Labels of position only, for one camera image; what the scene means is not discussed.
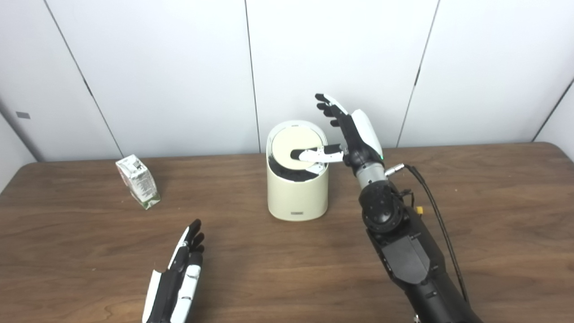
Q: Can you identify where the white and green milk carton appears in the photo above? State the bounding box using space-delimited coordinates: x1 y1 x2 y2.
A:
116 154 161 210

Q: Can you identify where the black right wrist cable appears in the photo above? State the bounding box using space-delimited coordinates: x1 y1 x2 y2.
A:
385 164 469 303

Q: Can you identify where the white and black right hand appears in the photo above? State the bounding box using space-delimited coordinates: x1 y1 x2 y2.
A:
291 93 384 176

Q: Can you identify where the cream-colored round bin lid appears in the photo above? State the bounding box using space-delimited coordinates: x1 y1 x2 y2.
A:
272 127 325 170

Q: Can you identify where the white and black left hand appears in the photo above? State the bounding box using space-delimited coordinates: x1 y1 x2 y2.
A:
142 219 205 323

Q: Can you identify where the cream-colored bin body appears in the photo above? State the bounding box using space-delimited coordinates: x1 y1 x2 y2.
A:
266 120 329 221

